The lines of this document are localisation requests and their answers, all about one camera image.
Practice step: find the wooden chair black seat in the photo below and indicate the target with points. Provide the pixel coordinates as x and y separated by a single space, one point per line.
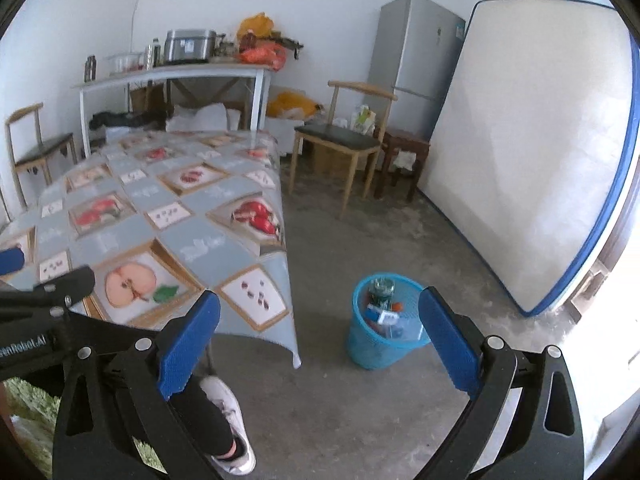
42 150
335 137

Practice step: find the cardboard box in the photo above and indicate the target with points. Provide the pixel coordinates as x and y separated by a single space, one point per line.
145 97
340 159

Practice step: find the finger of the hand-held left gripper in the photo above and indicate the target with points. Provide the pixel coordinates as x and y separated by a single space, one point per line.
70 282
10 261

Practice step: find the silver rice cooker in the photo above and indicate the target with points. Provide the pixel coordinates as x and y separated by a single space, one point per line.
187 47

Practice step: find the green fuzzy jacket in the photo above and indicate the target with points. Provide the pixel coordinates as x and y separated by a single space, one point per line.
30 410

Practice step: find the white crumpled cloth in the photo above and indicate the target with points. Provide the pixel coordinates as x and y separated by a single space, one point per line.
405 161

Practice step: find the white foam box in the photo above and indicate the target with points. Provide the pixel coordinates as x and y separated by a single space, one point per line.
285 135

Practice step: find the fruit print tablecloth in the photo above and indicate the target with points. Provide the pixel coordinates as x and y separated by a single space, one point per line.
150 200

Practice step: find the silver refrigerator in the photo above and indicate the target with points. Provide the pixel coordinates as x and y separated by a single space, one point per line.
415 50

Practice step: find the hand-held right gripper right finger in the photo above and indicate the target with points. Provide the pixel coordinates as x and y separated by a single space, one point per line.
447 340

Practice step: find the white plastic bag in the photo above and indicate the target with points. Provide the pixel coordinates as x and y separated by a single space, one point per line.
197 117

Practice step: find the dark wooden stool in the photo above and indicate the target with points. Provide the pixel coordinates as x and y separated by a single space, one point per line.
405 137

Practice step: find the clear plastic container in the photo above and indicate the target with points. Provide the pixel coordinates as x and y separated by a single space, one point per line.
122 64

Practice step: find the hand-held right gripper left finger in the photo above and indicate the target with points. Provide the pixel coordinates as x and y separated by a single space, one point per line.
187 345

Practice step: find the blue plastic wastebasket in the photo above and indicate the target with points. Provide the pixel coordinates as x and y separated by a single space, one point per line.
370 350

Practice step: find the green label plastic bottle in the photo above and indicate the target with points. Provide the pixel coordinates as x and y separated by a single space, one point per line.
382 290

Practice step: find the white mattress blue trim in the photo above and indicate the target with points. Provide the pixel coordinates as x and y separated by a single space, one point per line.
525 160

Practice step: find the person's leg black pants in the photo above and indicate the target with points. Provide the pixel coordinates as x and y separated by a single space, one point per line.
205 425

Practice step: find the dark red sauce bottle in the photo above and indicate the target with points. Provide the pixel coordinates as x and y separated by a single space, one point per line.
250 41

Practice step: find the black bag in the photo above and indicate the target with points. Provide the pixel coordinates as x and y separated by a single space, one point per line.
115 119

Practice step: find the red plastic bag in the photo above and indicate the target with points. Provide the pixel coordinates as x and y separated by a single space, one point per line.
262 53

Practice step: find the white green package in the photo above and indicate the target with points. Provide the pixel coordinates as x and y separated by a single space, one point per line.
362 119

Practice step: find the steel thermos bottle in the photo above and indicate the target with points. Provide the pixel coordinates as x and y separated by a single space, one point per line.
152 52

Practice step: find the dark glass jar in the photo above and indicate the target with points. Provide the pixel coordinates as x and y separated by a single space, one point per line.
90 67

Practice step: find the clear plastic bag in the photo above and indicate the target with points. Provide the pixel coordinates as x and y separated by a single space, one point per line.
407 330

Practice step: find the yellow plastic bag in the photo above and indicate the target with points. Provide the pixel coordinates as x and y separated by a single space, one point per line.
255 25
290 105

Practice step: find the white sneaker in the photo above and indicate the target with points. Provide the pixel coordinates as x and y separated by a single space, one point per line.
225 400

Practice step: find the white long table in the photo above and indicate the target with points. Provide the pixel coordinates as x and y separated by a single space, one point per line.
260 100

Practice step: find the black utensil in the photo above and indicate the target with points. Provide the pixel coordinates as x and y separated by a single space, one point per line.
287 45

